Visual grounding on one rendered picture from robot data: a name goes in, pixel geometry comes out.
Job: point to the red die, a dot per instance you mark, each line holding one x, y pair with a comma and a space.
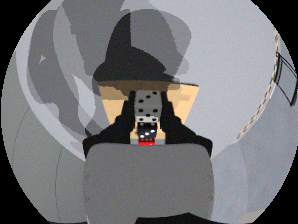
146, 141

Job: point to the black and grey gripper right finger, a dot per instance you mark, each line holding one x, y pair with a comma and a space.
178, 132

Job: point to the tan mat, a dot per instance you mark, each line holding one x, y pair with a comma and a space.
113, 94

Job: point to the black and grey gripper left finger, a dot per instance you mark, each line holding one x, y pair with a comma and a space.
119, 131

